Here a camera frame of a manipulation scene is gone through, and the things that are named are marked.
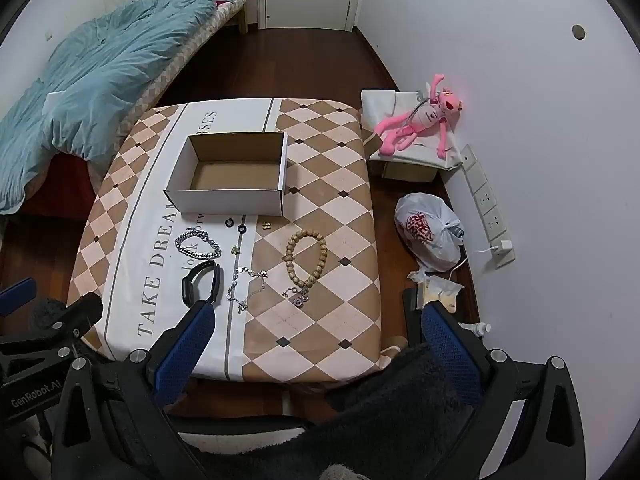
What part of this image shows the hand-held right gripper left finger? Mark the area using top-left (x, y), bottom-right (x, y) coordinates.
top-left (52, 300), bottom-right (218, 480)

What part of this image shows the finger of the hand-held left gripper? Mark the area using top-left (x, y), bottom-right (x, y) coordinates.
top-left (0, 277), bottom-right (37, 317)
top-left (0, 292), bottom-right (104, 363)

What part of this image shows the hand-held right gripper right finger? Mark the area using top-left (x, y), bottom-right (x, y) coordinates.
top-left (420, 302), bottom-right (587, 480)

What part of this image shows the black smart band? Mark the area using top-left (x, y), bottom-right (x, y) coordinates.
top-left (181, 260), bottom-right (221, 309)

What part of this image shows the silver chain bracelet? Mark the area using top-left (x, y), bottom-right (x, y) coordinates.
top-left (174, 228), bottom-right (222, 262)

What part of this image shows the thin silver charm bracelet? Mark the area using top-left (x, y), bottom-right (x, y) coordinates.
top-left (226, 266), bottom-right (269, 313)

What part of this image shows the small silver ring charm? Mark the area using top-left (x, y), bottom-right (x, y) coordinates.
top-left (281, 285), bottom-right (312, 307)

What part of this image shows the wooden bead bracelet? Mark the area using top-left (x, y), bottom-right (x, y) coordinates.
top-left (284, 229), bottom-right (328, 292)

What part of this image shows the white cardboard box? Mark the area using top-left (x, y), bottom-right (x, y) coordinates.
top-left (164, 131), bottom-right (289, 217)

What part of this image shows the black flat box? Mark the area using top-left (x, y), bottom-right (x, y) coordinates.
top-left (402, 287), bottom-right (427, 347)

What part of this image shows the crumpled white packet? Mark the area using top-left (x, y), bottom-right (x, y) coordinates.
top-left (407, 270), bottom-right (466, 313)

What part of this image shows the dark fleece clothing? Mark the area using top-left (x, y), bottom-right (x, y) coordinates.
top-left (190, 342), bottom-right (483, 480)

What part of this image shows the white plastic bag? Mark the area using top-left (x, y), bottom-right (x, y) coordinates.
top-left (394, 192), bottom-right (466, 273)

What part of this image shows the brown checked tablecloth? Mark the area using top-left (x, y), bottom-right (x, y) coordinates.
top-left (67, 97), bottom-right (388, 381)

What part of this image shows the pink plush toy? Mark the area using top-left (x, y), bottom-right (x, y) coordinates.
top-left (374, 73), bottom-right (463, 159)

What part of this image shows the blue duvet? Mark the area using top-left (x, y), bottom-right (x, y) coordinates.
top-left (0, 0), bottom-right (251, 216)

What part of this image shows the white charger with cable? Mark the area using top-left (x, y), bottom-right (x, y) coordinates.
top-left (449, 241), bottom-right (514, 281)

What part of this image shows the white wall socket strip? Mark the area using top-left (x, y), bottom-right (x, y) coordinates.
top-left (459, 144), bottom-right (516, 266)

